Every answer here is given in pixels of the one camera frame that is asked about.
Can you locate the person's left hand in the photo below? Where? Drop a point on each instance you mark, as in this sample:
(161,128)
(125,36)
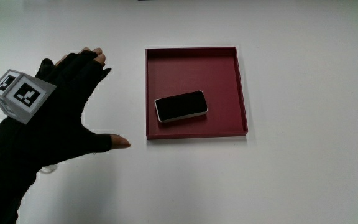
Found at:
(64,121)

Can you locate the dark red square tray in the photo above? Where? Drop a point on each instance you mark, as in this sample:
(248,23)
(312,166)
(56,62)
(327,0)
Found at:
(197,74)

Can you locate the black smartphone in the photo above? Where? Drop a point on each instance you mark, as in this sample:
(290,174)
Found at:
(181,106)

